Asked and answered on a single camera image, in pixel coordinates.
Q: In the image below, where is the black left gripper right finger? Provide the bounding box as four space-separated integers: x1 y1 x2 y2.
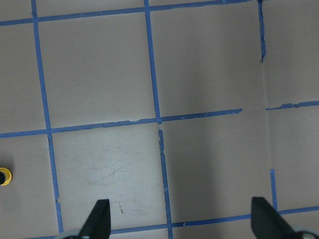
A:
251 197 303 239

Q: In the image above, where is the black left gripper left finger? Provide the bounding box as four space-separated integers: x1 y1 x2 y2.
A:
77 199 111 239

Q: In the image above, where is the yellow push button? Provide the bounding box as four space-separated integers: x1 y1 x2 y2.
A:
0 168 12 186

